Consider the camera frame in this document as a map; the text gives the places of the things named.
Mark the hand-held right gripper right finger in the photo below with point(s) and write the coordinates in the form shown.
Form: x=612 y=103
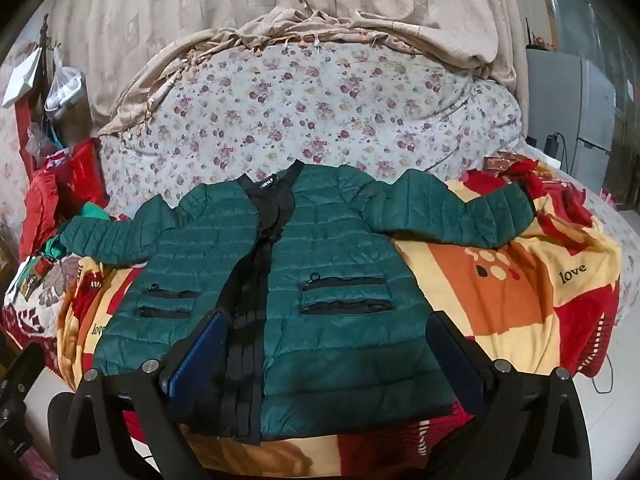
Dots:
x=459 y=366

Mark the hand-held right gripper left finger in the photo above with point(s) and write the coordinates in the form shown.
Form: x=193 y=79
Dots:
x=196 y=355

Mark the dark green puffer jacket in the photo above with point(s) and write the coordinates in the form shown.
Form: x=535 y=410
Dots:
x=320 y=260

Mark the maroon floral blanket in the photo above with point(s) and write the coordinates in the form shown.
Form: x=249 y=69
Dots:
x=50 y=300

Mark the green printed packet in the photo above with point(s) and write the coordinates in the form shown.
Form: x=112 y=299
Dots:
x=30 y=277

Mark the teal green cloth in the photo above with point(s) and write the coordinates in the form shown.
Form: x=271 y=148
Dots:
x=75 y=230

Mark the red bag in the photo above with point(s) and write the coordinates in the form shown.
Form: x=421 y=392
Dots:
x=65 y=185

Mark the black power adapter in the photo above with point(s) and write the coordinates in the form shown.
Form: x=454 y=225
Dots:
x=554 y=143

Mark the floral bed sheet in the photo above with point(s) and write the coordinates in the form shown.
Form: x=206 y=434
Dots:
x=325 y=105

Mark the grey refrigerator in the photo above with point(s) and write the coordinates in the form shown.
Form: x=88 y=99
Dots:
x=570 y=105

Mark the white plastic bag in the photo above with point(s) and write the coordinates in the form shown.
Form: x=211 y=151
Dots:
x=62 y=90

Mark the white paper box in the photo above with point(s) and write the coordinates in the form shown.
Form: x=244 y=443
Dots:
x=22 y=80

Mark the beige tasselled bedspread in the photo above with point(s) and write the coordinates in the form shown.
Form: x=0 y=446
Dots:
x=260 y=5

